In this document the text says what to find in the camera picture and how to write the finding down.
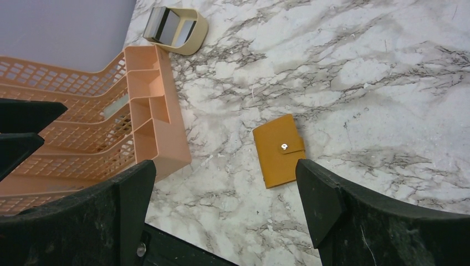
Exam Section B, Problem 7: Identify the beige oval plastic tray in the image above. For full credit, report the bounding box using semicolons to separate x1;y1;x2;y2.
142;6;209;55

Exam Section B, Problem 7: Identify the pink plastic desk organizer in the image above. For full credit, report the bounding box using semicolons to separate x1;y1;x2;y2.
1;45;191;216

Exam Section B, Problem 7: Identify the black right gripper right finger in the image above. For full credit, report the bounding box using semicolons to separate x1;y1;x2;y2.
295;159;469;265

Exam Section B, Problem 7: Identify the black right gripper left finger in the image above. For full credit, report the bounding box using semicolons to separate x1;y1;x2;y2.
1;160;156;265

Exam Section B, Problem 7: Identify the stack of grey cards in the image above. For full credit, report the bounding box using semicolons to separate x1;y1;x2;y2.
142;7;170;42

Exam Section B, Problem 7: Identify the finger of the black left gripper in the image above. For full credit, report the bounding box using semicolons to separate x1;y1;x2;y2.
1;132;44;181
1;98;68;134

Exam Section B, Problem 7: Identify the yellow leather card holder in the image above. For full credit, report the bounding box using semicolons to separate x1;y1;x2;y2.
253;114;306;188

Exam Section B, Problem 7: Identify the loose striped card in tray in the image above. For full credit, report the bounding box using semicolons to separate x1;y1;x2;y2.
174;20;196;47

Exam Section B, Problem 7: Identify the grey deli box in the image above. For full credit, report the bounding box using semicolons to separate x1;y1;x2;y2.
100;94;129;119

